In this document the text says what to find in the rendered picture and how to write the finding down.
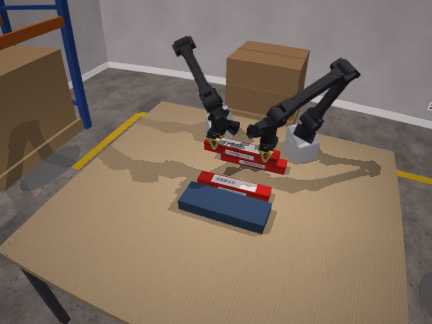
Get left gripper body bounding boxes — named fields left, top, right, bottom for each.
left=258, top=132, right=278, bottom=152

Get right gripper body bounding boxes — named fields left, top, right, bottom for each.
left=206, top=119, right=227, bottom=140

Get white box with red trim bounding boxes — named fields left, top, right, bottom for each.
left=204, top=137, right=280, bottom=168

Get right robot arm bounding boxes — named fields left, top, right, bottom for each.
left=172, top=36, right=240, bottom=136

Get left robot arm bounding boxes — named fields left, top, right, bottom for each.
left=246, top=58, right=361, bottom=144

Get white box with red edges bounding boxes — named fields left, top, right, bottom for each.
left=221, top=154, right=288, bottom=175

